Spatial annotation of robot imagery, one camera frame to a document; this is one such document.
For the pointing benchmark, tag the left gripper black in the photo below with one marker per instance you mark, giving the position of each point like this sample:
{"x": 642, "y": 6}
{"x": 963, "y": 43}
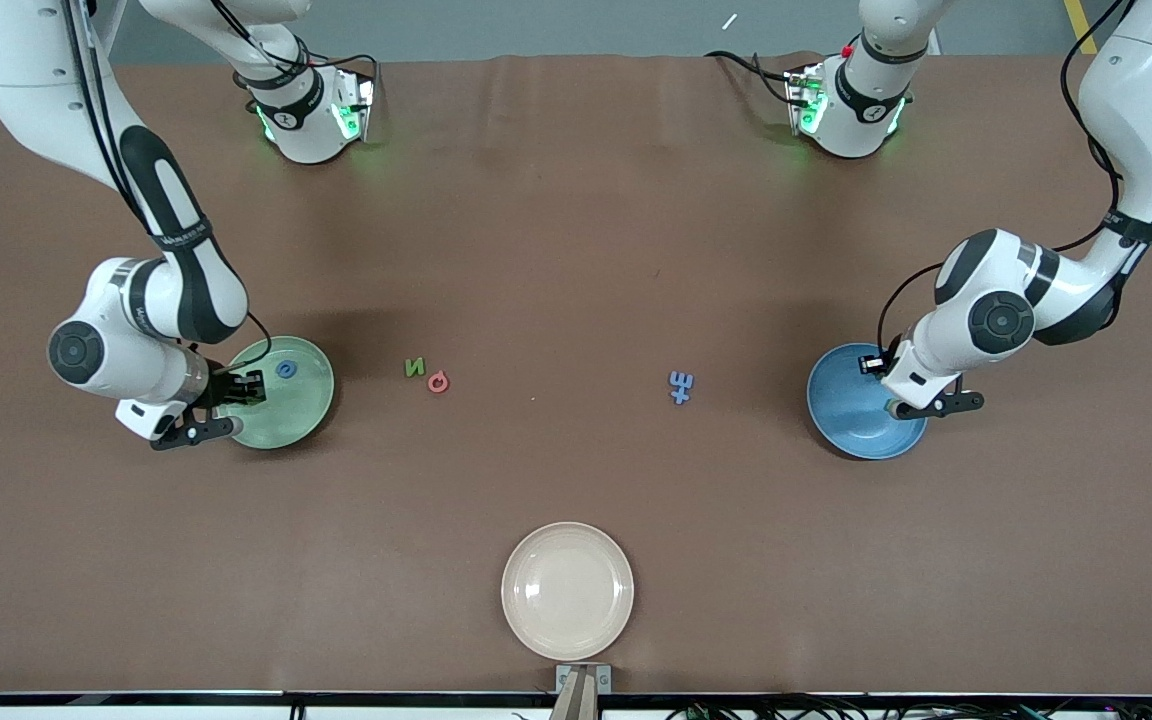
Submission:
{"x": 882, "y": 363}

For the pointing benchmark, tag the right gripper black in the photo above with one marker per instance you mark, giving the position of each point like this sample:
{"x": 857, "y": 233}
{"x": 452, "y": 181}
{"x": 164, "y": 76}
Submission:
{"x": 227, "y": 387}

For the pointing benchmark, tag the blue foam letter G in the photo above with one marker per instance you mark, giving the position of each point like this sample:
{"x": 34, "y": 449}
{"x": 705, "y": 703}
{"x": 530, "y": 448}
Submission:
{"x": 279, "y": 370}

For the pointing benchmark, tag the green foam letter N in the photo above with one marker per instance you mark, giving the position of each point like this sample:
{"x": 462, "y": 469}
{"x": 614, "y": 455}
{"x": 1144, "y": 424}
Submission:
{"x": 415, "y": 367}

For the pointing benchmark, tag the red foam letter Q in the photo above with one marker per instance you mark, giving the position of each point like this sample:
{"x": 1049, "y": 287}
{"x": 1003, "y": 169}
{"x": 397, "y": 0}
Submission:
{"x": 431, "y": 382}

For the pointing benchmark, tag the blue foam letter m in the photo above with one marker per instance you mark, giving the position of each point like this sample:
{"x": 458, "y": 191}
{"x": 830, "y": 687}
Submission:
{"x": 681, "y": 379}

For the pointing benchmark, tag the right arm base connector block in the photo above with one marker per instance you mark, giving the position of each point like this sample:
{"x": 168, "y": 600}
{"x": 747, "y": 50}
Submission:
{"x": 351, "y": 110}

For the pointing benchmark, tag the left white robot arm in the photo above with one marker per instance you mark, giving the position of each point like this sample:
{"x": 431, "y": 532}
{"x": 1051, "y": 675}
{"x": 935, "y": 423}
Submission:
{"x": 946, "y": 340}

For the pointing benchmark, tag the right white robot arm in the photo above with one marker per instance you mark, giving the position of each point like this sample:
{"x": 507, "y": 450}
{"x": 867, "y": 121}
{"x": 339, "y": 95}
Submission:
{"x": 126, "y": 365}

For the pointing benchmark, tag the left arm base connector block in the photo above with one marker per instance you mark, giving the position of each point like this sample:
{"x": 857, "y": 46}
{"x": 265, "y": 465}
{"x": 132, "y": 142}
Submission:
{"x": 804, "y": 105}

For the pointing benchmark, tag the blue plate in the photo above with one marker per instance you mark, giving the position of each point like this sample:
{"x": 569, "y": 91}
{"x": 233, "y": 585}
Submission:
{"x": 846, "y": 410}

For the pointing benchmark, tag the light green plate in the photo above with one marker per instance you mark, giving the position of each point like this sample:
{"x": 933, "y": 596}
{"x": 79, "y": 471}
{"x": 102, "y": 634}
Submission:
{"x": 306, "y": 412}

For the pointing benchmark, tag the brown table mat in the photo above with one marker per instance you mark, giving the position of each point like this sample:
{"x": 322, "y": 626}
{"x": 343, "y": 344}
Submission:
{"x": 576, "y": 250}

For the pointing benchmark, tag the beige plate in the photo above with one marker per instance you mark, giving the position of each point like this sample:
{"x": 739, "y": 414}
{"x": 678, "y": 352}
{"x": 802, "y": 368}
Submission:
{"x": 567, "y": 590}

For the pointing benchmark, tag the camera pole mounting bracket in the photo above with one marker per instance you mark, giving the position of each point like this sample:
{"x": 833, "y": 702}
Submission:
{"x": 581, "y": 700}

